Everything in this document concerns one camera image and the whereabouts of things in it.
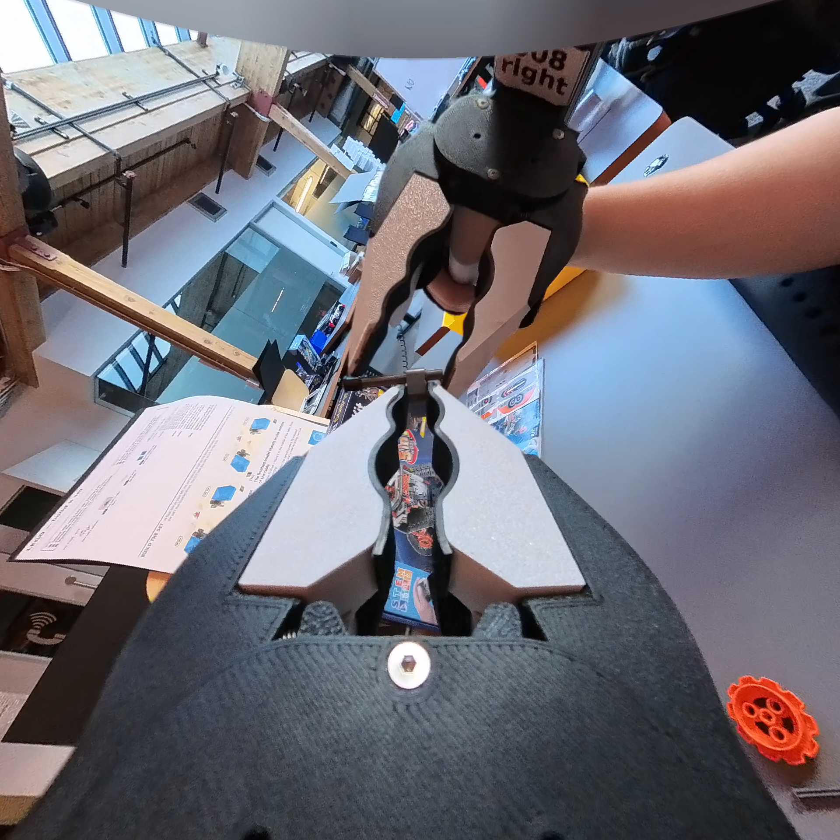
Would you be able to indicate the yellow plastic bin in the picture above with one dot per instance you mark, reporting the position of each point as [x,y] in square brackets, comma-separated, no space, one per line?
[561,282]

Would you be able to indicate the white printed sheet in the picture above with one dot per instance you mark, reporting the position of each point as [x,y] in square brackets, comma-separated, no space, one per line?
[164,479]

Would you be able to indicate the grey desk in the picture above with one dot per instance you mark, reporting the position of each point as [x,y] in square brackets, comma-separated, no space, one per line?
[656,492]

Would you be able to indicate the orange toothed sprocket wheel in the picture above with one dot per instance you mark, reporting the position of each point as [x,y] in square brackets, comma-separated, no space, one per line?
[774,718]

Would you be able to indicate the black perforated chair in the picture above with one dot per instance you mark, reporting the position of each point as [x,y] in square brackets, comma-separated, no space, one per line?
[800,328]

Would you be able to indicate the grey beam axle assembly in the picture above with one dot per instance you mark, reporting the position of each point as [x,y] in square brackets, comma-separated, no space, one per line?
[417,384]

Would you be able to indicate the brown-edged neighbouring desk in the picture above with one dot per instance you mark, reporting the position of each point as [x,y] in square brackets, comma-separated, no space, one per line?
[617,111]

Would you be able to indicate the grey flat beam piece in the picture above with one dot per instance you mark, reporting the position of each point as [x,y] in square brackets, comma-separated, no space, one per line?
[817,795]

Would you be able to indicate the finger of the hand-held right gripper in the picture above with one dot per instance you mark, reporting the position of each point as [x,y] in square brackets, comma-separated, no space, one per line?
[400,223]
[512,275]

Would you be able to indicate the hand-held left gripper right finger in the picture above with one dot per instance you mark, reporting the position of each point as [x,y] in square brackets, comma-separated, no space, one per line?
[512,525]

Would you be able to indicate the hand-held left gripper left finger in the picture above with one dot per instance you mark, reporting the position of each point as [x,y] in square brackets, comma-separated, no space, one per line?
[315,525]

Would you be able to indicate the person's right forearm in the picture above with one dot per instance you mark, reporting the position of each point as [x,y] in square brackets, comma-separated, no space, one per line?
[689,210]

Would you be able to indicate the blue toy robot box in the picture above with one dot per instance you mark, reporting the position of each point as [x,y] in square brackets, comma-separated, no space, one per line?
[413,512]

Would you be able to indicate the silver laptop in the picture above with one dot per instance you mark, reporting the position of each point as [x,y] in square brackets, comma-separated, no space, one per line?
[682,148]

